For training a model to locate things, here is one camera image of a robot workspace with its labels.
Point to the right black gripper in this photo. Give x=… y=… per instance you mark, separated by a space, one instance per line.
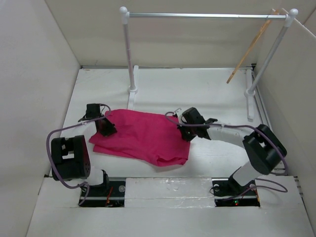
x=187 y=138

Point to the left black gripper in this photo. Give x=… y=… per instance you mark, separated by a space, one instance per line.
x=109 y=130

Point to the pink trousers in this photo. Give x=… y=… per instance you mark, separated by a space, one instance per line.
x=145 y=136

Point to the wooden clothes hanger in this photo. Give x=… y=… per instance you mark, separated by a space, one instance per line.
x=250 y=48

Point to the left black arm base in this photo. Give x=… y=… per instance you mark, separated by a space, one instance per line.
x=111 y=196

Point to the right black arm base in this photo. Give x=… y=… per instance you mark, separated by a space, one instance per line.
x=225 y=196

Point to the white metal clothes rack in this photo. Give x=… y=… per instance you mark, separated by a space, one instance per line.
x=251 y=83

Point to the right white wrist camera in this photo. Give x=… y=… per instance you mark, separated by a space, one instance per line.
x=177 y=113

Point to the aluminium table edge rail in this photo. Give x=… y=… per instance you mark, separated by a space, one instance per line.
x=152 y=67

